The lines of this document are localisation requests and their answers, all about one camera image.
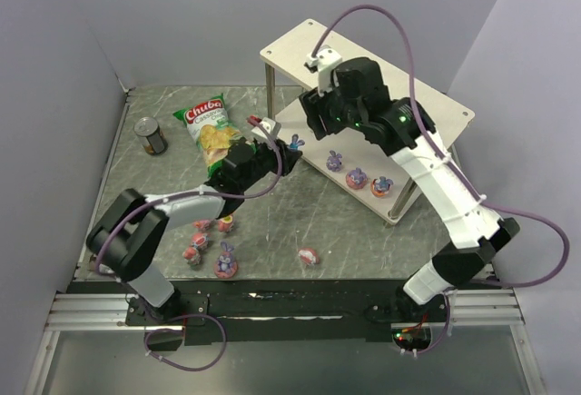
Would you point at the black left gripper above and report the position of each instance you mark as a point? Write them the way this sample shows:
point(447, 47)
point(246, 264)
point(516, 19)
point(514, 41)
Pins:
point(281, 157)

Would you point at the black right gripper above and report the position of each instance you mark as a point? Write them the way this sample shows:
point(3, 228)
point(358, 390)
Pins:
point(313, 110)

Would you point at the purple bunny blue ears toy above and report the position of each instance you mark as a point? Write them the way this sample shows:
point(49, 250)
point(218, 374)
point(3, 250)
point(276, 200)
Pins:
point(296, 142)

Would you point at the small purple bunny head toy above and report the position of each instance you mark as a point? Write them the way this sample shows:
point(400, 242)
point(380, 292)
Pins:
point(334, 162)

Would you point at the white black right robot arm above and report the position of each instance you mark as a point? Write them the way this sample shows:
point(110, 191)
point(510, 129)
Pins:
point(476, 233)

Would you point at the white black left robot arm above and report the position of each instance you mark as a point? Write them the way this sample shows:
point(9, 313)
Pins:
point(127, 236)

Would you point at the green Chuba chips bag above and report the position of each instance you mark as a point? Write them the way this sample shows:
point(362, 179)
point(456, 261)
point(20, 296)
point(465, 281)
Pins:
point(210, 127)

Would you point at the pink cup toy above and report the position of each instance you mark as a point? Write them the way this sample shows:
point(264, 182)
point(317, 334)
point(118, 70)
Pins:
point(225, 224)

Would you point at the pink white cupcake toy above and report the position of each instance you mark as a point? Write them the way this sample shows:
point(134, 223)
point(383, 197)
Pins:
point(308, 256)

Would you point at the pink striped bunny toy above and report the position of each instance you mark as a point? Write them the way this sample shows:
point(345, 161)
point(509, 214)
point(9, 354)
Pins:
point(200, 241)

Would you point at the purple bunny pink base toy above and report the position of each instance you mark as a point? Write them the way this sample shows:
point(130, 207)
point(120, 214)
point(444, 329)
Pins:
point(226, 265)

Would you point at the pink bunny red bow toy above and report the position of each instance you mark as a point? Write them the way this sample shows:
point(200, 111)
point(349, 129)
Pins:
point(192, 256)

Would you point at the dark soda can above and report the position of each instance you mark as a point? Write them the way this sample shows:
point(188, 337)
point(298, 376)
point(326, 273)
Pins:
point(150, 135)

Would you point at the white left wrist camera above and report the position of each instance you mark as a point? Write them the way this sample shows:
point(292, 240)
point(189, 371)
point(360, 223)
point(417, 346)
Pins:
point(264, 128)

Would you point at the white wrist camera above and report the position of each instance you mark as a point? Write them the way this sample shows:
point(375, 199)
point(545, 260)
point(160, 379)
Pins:
point(264, 128)
point(322, 64)

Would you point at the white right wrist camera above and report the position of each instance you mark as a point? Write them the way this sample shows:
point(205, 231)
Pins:
point(322, 64)

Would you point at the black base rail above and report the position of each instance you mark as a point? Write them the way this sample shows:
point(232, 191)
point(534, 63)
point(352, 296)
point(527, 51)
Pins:
point(287, 310)

